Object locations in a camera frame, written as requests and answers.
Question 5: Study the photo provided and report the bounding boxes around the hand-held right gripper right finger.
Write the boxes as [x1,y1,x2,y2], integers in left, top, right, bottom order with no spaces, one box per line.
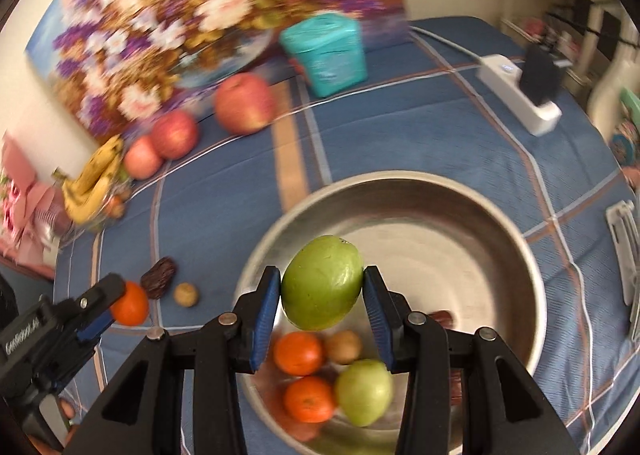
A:
[362,265,581,455]

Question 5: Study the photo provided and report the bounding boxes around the dark red apple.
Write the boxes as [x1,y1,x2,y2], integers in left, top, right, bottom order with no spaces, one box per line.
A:
[151,110,200,160]

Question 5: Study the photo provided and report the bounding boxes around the elongated green jujube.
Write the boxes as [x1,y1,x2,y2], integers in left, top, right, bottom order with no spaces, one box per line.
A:
[335,359,394,427]

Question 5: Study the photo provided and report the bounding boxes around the large red apple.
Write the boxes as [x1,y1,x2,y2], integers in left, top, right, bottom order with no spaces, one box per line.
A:
[214,72,277,136]

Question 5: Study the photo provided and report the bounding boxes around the white phone stand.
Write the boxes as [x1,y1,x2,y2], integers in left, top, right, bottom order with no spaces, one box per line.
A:
[605,201,640,307]

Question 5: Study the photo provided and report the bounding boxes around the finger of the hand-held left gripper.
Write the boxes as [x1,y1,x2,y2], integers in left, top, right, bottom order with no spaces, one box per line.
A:
[77,310,115,344]
[55,274,126,334]

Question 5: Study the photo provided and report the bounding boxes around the floral painting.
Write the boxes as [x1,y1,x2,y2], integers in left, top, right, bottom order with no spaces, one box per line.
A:
[25,0,410,146]

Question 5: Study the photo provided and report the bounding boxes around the teal tin box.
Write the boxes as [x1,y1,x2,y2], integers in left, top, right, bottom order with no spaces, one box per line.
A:
[279,12,368,98]

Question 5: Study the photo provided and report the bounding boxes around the pink flower bouquet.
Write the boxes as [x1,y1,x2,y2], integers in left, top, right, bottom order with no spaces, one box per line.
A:
[0,132,68,281]

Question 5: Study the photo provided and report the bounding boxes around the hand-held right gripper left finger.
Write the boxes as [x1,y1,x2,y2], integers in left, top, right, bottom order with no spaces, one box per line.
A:
[62,266,282,455]

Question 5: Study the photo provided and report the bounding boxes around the small brown longan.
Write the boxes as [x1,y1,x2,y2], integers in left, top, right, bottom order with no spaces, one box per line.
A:
[325,330,362,366]
[173,283,201,308]

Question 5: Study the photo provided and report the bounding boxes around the white power strip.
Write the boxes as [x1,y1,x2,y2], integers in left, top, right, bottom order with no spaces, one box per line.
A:
[475,54,562,137]

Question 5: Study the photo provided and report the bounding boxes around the round stainless steel plate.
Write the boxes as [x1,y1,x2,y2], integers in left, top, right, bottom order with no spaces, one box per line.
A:
[232,171,548,455]

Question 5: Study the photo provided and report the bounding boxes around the bunch of yellow bananas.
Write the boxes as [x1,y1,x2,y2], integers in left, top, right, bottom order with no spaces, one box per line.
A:
[61,135,125,226]

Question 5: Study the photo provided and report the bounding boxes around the person's left hand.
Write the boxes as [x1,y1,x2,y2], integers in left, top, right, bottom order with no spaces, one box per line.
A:
[27,397,82,455]

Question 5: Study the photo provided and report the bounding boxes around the small orange tangerine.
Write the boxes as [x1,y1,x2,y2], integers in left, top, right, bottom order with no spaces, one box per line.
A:
[284,376,336,424]
[273,331,326,377]
[110,281,150,327]

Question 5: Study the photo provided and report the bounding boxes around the round green jujube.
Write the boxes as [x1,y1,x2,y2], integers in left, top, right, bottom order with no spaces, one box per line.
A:
[281,235,364,332]

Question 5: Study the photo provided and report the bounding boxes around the white chair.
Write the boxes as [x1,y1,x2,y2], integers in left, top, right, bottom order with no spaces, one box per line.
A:
[585,0,640,136]

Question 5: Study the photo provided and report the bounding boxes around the green box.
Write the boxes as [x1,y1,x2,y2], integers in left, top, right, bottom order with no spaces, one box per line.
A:
[617,87,640,126]

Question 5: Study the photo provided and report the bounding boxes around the white power strip cable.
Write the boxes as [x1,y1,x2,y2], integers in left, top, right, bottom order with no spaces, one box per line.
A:
[407,25,483,62]

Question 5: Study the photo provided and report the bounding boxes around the pale pink apple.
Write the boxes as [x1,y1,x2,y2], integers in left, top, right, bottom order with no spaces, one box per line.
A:
[124,135,165,180]

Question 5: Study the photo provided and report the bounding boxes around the round patterned tin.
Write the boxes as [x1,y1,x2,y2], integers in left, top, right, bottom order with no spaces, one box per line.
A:
[612,120,640,166]

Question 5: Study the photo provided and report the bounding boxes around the clear fruit container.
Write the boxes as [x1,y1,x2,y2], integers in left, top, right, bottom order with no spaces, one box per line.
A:
[75,167,133,234]

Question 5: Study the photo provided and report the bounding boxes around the black charger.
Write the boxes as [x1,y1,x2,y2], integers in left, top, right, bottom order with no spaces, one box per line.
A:
[520,44,564,106]

